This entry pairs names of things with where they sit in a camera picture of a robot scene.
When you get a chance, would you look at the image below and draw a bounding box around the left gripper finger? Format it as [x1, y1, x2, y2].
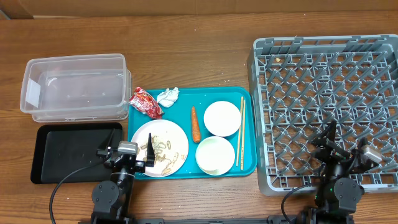
[146, 133, 155, 167]
[96, 129, 115, 156]

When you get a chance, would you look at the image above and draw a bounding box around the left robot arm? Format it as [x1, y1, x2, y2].
[90, 132, 155, 224]

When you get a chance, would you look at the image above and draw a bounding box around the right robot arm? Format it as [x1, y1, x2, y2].
[297, 121, 371, 224]

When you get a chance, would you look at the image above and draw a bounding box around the grey dishwasher rack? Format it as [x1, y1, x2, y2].
[248, 34, 397, 196]

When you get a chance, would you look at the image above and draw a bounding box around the white plate with food scraps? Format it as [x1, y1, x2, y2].
[130, 119, 189, 178]

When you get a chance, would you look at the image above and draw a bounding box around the black plastic tray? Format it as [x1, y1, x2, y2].
[30, 123, 123, 184]

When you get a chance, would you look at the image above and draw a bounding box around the orange carrot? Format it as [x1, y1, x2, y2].
[191, 106, 201, 143]

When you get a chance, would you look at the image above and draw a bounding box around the red snack wrapper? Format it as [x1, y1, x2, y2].
[129, 87, 164, 119]

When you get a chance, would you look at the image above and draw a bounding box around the teal serving tray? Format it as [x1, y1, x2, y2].
[126, 86, 258, 180]

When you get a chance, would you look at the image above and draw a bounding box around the crumpled white tissue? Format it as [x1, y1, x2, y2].
[156, 87, 179, 108]

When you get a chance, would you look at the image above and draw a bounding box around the clear plastic storage bin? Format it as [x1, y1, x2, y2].
[20, 54, 132, 123]

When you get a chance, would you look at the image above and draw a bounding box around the pale green bowl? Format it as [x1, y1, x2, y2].
[195, 136, 235, 176]

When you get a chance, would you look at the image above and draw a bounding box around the right wooden chopstick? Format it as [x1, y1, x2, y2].
[240, 99, 246, 170]

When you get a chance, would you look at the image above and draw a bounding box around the wooden chopstick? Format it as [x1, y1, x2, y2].
[236, 96, 244, 166]
[240, 99, 246, 170]

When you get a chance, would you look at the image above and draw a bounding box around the left wooden chopstick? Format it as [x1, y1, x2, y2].
[236, 96, 244, 166]

